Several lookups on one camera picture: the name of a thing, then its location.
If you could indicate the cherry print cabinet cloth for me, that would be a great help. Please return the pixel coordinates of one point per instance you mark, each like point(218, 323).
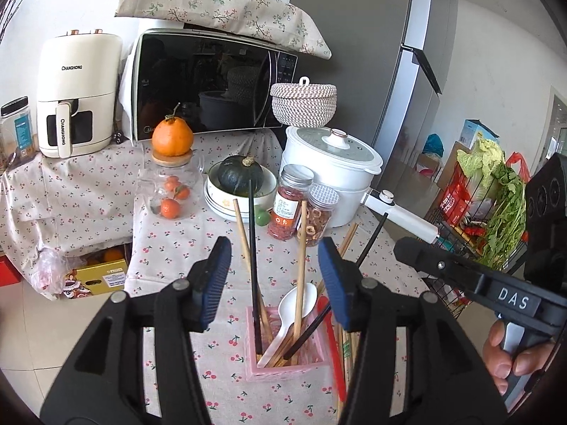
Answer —
point(66, 186)

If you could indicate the cardboard fruit box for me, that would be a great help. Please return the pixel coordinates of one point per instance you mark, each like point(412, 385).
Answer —
point(102, 276)

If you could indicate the red box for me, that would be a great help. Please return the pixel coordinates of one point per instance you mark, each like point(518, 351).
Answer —
point(9, 272)

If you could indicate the large orange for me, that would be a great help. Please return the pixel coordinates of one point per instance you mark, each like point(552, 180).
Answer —
point(172, 137)

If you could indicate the bunch of leafy celery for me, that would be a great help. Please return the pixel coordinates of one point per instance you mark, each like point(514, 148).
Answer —
point(505, 212)

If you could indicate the woven lidded basket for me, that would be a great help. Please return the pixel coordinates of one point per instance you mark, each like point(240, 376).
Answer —
point(303, 106)

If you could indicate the white plastic spoon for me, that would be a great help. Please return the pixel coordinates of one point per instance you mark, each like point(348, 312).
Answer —
point(290, 305)

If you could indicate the blue plastic bag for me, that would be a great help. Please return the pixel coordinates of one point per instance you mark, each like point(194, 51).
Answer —
point(433, 145)

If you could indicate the clear plastic bag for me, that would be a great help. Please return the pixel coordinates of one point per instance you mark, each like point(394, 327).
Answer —
point(48, 270)

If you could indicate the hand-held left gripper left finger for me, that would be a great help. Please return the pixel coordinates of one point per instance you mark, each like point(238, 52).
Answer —
point(215, 283)

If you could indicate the pile of wooden chopsticks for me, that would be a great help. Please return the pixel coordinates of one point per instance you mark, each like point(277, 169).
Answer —
point(302, 252)

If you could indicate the red plastic bag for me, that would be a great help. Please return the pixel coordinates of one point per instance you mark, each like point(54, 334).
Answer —
point(518, 161)

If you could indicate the person's right hand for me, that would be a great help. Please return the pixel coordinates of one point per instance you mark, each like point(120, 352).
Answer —
point(494, 354)

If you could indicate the spice jar with red contents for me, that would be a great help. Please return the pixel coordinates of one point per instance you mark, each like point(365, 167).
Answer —
point(283, 212)

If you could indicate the brown cardboard box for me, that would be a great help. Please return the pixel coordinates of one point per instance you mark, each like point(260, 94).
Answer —
point(449, 159)

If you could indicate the red snack packet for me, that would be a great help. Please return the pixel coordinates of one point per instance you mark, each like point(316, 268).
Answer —
point(454, 199)

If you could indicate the cherry print tablecloth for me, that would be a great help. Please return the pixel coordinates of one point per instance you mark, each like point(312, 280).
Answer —
point(177, 248)

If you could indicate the napa cabbage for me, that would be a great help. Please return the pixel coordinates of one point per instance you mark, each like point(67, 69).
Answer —
point(480, 157)

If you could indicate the blue cardboard box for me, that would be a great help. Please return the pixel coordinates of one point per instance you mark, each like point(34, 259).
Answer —
point(476, 130)

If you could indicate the green lime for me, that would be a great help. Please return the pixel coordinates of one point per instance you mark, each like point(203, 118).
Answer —
point(262, 218)

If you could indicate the floral microwave cover cloth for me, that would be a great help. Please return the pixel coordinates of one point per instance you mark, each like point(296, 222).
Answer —
point(221, 4)

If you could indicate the glass jar with wooden lid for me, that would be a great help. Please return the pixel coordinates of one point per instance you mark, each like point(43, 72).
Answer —
point(148, 177)

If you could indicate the grey refrigerator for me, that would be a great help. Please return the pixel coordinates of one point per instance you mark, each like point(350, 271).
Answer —
point(354, 53)

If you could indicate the black power plug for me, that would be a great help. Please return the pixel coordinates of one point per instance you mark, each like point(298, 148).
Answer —
point(118, 137)

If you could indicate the black microwave oven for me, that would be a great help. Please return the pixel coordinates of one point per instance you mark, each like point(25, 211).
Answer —
point(199, 84)

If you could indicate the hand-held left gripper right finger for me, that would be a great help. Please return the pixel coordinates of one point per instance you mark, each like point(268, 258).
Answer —
point(332, 283)

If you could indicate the small tangerine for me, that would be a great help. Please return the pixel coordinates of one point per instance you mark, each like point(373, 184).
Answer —
point(180, 191)
point(170, 208)
point(170, 182)

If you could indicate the jar of dried fruit rings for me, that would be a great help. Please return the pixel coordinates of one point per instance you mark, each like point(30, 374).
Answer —
point(321, 219)

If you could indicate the green kabocha squash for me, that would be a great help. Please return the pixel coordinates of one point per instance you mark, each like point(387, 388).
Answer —
point(239, 175)

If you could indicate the clear container with black lid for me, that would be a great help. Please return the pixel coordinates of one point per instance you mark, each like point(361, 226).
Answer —
point(17, 133)

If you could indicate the pink perforated utensil holder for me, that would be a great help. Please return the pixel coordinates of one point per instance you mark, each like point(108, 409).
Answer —
point(288, 372)

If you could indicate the white air fryer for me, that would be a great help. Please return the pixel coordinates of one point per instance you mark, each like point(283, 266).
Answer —
point(79, 79)

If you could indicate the white ceramic bowl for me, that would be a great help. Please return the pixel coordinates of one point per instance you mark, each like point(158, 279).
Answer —
point(217, 201)

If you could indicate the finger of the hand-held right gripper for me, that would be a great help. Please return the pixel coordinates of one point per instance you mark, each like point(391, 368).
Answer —
point(434, 261)

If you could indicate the black chopstick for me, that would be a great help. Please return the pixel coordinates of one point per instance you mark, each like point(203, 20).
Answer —
point(253, 252)
point(374, 239)
point(310, 330)

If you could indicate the white electric cooking pot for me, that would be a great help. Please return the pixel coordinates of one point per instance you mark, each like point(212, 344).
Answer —
point(310, 150)

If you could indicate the red plastic spoon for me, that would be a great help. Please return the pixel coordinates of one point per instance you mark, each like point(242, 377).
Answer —
point(336, 363)

